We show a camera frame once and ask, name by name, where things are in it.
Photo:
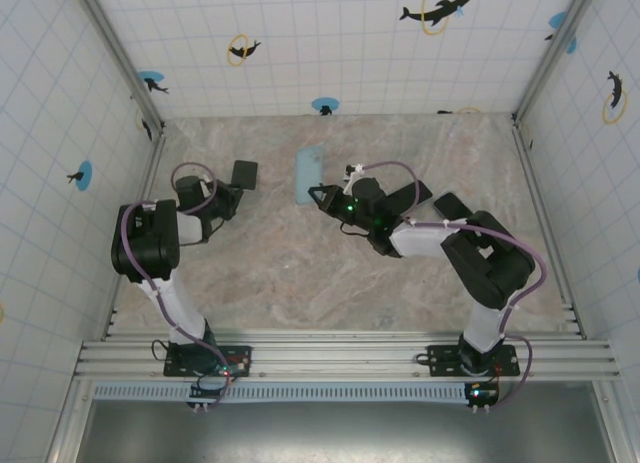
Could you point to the light blue phone case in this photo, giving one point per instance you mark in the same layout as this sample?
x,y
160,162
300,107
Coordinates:
x,y
310,165

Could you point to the black smartphone teal frame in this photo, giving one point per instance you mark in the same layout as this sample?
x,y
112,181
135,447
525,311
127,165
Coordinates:
x,y
422,193

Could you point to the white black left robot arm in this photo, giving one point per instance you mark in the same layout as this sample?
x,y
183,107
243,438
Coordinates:
x,y
145,248

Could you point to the black connector board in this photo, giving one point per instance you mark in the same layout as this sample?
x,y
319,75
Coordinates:
x,y
482,394
207,393

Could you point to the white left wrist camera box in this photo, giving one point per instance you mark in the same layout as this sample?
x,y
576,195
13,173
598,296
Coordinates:
x,y
206,190

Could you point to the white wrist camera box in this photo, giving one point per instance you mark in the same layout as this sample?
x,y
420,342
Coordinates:
x,y
354,172
206,190

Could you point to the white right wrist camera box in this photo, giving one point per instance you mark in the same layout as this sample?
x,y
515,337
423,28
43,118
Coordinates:
x,y
354,172

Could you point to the aluminium side rail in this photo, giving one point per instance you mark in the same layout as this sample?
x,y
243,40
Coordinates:
x,y
149,173
540,193

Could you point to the aluminium corner post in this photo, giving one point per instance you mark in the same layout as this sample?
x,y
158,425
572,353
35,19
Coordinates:
x,y
555,53
122,58

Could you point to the aluminium frame beam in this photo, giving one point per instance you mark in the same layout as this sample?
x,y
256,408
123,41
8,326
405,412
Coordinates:
x,y
340,355

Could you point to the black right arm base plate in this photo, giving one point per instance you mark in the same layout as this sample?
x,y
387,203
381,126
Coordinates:
x,y
442,363

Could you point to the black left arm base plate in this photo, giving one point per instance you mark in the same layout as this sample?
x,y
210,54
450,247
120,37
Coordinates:
x,y
172,369

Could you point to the aluminium frame leg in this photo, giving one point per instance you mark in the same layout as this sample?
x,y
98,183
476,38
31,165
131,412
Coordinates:
x,y
611,423
70,428

